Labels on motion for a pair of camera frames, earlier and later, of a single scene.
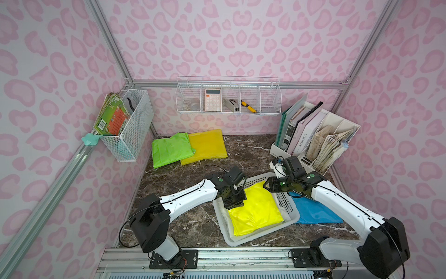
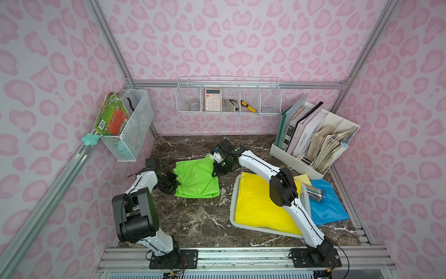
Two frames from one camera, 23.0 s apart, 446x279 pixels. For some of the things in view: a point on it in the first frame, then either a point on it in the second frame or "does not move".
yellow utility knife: [244, 104] does not move
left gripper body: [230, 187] -> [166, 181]
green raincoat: [168, 151] -> [195, 178]
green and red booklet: [113, 116] does not move
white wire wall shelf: [228, 95] does not move
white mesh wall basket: [126, 147] does not move
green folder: [286, 117] does not move
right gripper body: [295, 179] -> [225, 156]
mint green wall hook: [90, 139] does not move
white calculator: [212, 100] does not move
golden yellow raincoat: [208, 145] -> [254, 206]
